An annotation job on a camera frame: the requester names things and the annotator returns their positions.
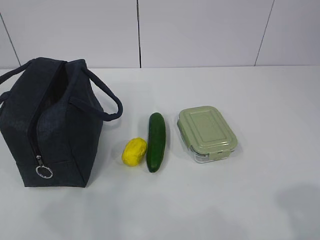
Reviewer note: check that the dark blue lunch bag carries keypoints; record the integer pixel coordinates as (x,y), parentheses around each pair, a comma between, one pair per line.
(52,118)

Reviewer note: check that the green lid glass container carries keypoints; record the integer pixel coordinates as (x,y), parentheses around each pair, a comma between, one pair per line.
(206,134)

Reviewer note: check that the green cucumber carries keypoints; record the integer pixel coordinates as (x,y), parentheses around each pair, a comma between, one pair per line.
(156,142)

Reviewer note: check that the yellow lemon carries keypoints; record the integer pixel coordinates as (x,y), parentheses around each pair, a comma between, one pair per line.
(134,152)

